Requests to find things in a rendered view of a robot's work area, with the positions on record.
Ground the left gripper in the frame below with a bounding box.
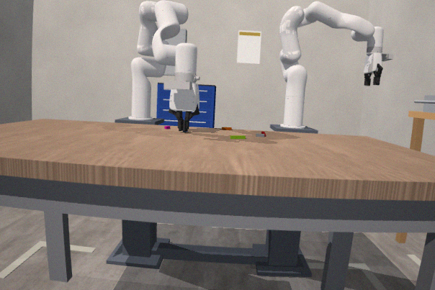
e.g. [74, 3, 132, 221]
[364, 52, 383, 86]

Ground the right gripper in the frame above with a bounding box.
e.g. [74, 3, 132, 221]
[169, 82, 199, 132]

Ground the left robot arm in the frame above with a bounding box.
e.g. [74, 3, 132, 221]
[279, 1, 394, 129]

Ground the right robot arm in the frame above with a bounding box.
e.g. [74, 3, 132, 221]
[128, 0, 200, 120]

